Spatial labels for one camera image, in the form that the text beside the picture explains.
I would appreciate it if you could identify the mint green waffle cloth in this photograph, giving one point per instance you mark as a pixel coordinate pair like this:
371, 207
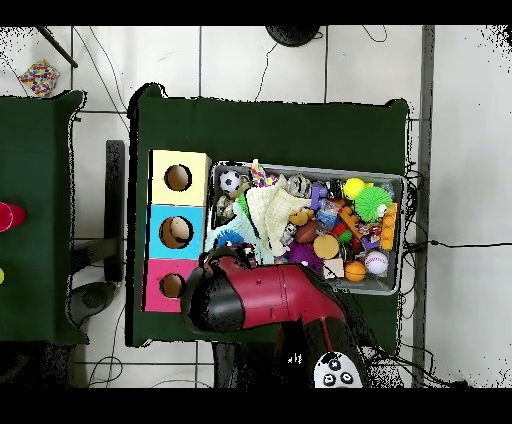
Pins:
244, 228

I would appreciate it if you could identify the blue fuzzy ball with eyes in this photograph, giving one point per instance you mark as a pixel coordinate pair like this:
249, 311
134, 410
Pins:
230, 238

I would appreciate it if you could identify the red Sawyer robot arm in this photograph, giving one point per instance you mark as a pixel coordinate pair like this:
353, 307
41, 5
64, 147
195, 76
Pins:
280, 296

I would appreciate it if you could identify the wooden box with three holes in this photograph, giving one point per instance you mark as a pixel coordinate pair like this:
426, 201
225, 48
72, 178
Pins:
180, 192

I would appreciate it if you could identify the cream waffle cloth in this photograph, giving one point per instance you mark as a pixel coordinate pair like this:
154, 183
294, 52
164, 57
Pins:
276, 212

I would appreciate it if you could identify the multicolour patterned cloth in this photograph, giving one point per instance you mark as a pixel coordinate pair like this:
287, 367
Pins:
260, 178

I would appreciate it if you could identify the black and white soccer ball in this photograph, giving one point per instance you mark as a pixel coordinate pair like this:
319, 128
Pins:
230, 180

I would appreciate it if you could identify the brown toy football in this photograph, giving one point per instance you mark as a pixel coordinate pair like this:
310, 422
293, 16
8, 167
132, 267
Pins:
307, 232

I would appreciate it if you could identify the purple fuzzy toy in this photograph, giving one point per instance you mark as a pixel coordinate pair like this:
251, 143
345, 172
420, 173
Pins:
302, 254

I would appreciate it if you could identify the dark green table cloth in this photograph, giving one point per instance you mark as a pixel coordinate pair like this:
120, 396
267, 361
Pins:
272, 132

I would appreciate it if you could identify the yellow tennis ball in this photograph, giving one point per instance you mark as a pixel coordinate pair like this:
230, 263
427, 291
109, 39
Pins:
354, 188

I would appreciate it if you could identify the orange basketball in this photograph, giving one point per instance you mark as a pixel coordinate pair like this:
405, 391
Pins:
355, 272

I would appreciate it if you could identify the green fuzzy ball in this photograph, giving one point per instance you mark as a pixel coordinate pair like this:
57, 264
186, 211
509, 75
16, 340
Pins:
374, 202

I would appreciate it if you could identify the white baseball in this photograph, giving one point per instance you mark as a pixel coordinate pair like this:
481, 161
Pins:
376, 262

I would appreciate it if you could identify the black round stand base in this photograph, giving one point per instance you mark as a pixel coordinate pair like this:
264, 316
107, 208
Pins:
294, 35

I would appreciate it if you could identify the dark green side table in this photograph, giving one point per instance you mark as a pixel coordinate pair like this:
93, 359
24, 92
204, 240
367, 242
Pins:
32, 160

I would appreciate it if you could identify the red plastic cup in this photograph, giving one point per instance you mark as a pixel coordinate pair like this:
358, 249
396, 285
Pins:
12, 216

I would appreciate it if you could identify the colourful bean bag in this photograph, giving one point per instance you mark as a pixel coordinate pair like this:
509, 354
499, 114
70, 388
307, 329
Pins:
39, 77

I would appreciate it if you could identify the black slanted rod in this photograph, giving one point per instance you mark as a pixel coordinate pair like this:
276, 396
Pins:
58, 48

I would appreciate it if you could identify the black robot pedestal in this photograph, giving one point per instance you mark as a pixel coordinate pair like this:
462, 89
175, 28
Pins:
248, 364

